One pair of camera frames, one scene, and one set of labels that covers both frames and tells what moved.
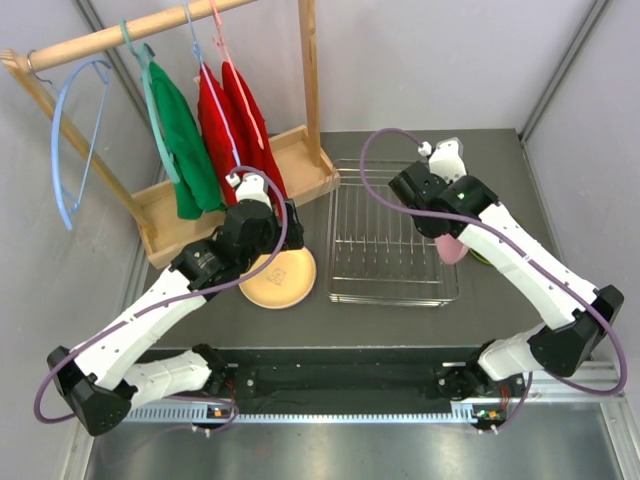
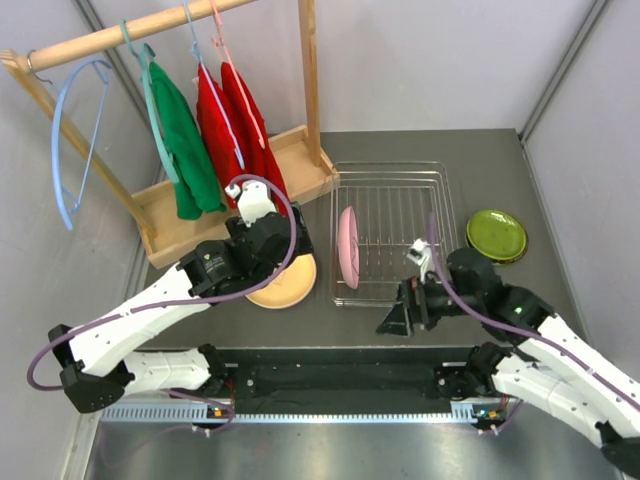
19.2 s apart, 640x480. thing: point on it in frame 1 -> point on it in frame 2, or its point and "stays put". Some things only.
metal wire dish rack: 375,254 stays put
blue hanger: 199,55 stays put
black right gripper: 446,185 -> 399,320
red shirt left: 218,128 stays put
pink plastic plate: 451,250 -> 349,247
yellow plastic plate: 286,283 stays put
